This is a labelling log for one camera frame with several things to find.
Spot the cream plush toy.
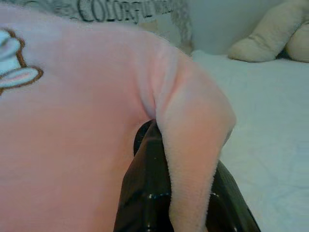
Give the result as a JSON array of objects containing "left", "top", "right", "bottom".
[{"left": 228, "top": 0, "right": 309, "bottom": 62}]

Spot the white quilted mattress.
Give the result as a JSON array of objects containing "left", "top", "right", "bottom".
[{"left": 190, "top": 49, "right": 309, "bottom": 232}]

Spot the grey pillow with letter print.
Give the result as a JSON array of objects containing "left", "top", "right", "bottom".
[{"left": 31, "top": 0, "right": 194, "bottom": 50}]

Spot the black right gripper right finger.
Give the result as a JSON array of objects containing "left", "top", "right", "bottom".
[{"left": 205, "top": 161, "right": 262, "bottom": 232}]

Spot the pink fleece garment with bunny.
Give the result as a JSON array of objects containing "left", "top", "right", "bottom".
[{"left": 0, "top": 4, "right": 238, "bottom": 232}]

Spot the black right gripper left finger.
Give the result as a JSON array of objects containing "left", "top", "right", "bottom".
[{"left": 113, "top": 120, "right": 180, "bottom": 232}]

